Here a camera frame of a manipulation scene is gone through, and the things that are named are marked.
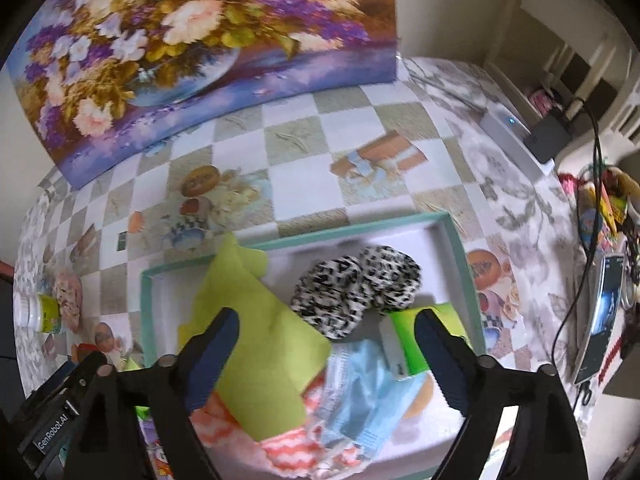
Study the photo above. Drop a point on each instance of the white bottle with green label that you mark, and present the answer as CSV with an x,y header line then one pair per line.
x,y
40,312

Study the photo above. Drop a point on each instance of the white wooden shelf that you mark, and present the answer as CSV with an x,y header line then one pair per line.
x,y
550,20

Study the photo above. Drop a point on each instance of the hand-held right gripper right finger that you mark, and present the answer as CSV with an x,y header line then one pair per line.
x,y
445,360

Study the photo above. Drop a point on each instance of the black power adapter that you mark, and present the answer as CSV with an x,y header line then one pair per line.
x,y
547,137

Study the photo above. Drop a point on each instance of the blue face mask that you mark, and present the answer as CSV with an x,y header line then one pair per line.
x,y
365,390

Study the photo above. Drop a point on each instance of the tan soft pad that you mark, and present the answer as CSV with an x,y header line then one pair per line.
x,y
420,397

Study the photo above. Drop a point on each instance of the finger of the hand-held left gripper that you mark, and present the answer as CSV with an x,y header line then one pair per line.
x,y
92,362

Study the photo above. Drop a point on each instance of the pink object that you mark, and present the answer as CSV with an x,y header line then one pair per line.
x,y
542,100

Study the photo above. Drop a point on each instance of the floral painting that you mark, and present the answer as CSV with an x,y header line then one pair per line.
x,y
200,35

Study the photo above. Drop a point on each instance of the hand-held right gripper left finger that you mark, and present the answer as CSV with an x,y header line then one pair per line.
x,y
210,360

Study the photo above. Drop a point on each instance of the smartphone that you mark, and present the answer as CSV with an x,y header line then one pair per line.
x,y
600,315

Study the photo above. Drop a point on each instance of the orange white chevron cloth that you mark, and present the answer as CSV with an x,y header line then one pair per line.
x,y
290,455

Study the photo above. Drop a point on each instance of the grey floral tablecloth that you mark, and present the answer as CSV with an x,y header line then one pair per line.
x,y
525,200

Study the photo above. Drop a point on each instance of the lime green cloth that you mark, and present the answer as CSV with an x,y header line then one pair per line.
x,y
260,320

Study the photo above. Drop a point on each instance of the black white leopard scrunchie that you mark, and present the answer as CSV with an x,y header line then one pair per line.
x,y
392,275

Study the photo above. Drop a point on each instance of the checkered printed tablecloth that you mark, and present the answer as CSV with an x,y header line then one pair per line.
x,y
320,125

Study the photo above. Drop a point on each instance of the teal-rimmed white tray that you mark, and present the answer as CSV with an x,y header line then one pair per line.
x,y
165,310

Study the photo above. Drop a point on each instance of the black-white patterned socks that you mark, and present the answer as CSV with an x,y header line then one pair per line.
x,y
327,300

